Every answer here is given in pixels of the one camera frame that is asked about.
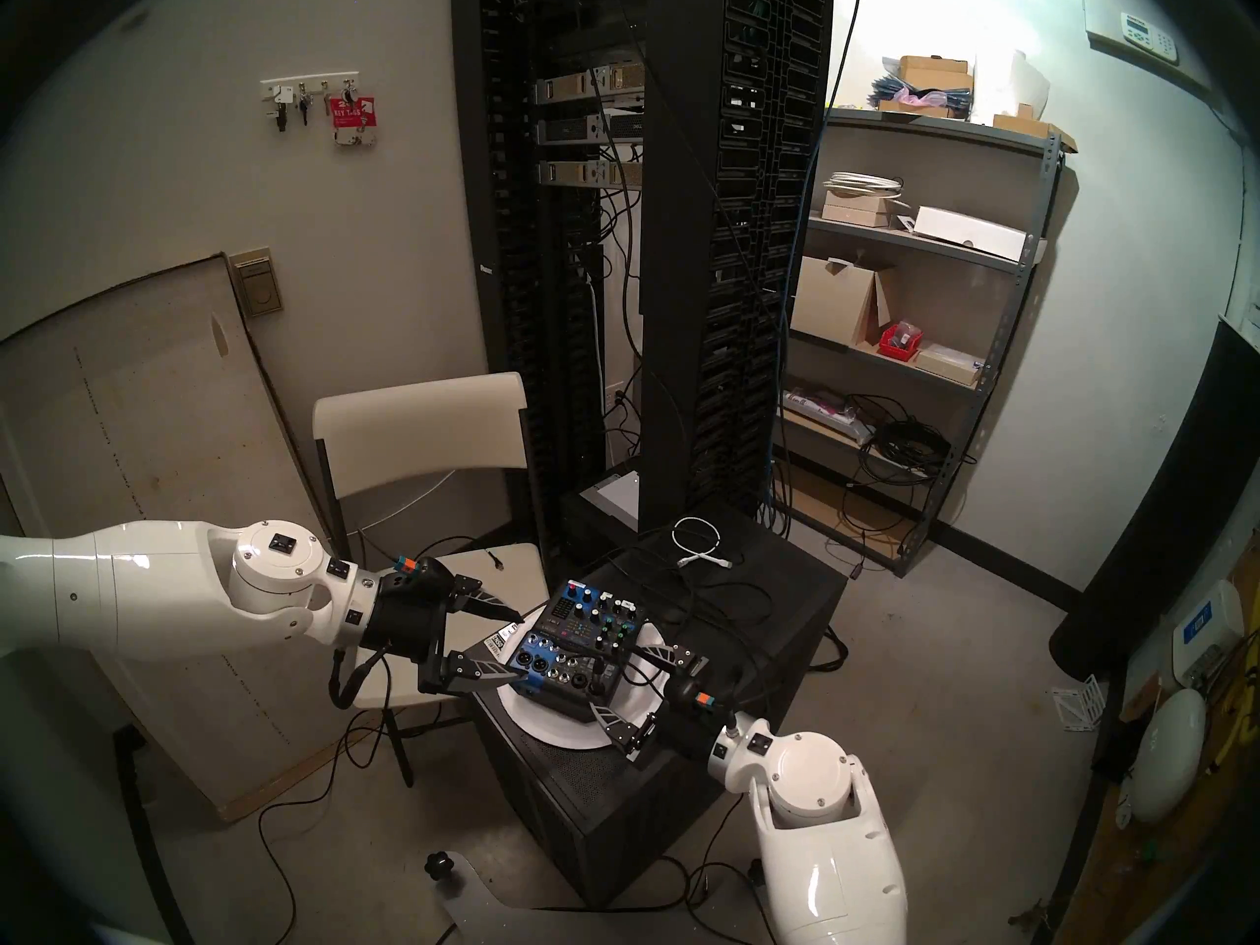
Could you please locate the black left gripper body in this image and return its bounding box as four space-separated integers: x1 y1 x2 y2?
369 556 462 696

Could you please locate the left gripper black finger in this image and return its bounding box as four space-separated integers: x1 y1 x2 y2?
446 577 525 626
418 648 531 699

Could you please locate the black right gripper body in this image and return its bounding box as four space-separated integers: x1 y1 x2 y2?
638 670 737 769

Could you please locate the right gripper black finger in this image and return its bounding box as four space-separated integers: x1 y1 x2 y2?
589 702 659 765
628 641 712 676

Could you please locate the black blue audio mixer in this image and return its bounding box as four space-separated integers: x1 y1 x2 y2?
505 579 653 725

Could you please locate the white round plate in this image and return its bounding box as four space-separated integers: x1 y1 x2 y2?
498 613 682 754

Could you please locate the black equipment cabinet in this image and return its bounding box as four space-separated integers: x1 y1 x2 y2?
468 500 850 910

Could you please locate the white flat floor device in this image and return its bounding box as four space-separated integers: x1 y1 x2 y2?
576 471 643 526

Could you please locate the cream folding chair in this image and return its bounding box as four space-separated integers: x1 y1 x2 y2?
312 371 552 788

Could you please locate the pink white package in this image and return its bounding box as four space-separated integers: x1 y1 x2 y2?
781 386 875 445

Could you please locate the large beige leaning board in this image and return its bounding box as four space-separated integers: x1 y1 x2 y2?
0 254 370 824

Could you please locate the black server rack column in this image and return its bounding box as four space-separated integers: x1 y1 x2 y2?
450 0 603 531
637 0 838 531

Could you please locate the large open cardboard box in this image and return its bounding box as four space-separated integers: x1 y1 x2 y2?
790 256 892 349

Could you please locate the flat tan box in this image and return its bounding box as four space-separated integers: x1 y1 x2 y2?
913 343 985 387

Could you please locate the silver rack mounted unit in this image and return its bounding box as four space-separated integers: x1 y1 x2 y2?
533 64 648 105
535 158 646 190

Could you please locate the white oval device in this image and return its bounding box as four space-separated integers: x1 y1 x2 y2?
1127 687 1208 826

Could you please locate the beige flat box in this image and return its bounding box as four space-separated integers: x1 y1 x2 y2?
820 191 899 229

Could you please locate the tall black panel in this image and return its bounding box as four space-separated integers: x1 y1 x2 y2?
1048 318 1260 683

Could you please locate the white device blue label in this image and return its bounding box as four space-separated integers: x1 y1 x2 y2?
1169 579 1246 688

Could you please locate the white flat box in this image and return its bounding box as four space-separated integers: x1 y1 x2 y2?
911 206 1032 263

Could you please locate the white key hook rack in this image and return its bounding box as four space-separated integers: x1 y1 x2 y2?
260 72 361 102

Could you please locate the grey metal shelf unit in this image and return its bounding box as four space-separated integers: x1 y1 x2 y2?
763 106 1069 578

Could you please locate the pink plastic bag stack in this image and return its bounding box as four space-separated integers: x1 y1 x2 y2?
868 75 971 117

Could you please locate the brown cardboard box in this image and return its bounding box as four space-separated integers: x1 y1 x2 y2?
898 55 976 93

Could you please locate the white paper bag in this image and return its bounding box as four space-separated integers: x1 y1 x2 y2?
970 49 1052 122

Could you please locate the black cable metal plug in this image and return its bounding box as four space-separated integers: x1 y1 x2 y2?
394 535 508 585

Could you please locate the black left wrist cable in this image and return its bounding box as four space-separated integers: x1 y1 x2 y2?
328 646 397 714

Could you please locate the white coiled usb cable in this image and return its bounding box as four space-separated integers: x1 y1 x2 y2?
672 517 734 570

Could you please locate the black floor cable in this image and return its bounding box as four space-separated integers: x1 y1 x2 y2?
254 707 414 945

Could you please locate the black cable bundle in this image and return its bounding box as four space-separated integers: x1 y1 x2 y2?
847 394 977 491

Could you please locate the beige wall switch plate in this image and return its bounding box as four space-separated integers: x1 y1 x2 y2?
227 248 284 318

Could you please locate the white mesh bracket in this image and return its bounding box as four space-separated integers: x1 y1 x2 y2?
1049 673 1108 733

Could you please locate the white cable coil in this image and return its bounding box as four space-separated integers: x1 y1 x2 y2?
822 171 905 201

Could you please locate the white wall thermostat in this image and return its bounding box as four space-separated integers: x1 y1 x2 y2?
1119 10 1179 66

